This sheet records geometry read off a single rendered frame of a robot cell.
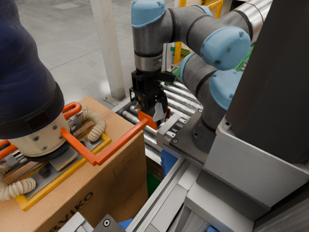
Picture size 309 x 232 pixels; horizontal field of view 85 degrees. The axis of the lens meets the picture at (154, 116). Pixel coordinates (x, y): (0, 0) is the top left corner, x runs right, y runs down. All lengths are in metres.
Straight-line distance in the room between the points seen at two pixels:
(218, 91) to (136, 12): 0.26
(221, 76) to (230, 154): 0.31
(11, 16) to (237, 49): 0.46
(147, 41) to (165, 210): 0.47
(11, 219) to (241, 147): 0.66
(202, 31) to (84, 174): 0.56
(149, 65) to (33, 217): 0.55
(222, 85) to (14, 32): 0.47
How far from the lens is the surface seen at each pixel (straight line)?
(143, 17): 0.40
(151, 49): 0.43
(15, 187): 0.66
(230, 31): 0.34
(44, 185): 0.68
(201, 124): 0.55
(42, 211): 0.67
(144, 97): 0.47
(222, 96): 0.45
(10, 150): 0.67
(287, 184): 0.21
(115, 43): 2.04
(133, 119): 1.35
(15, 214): 0.71
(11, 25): 0.49
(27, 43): 0.51
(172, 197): 0.60
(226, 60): 0.35
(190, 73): 0.56
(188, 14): 0.44
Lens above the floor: 1.51
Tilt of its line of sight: 45 degrees down
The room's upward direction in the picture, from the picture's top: straight up
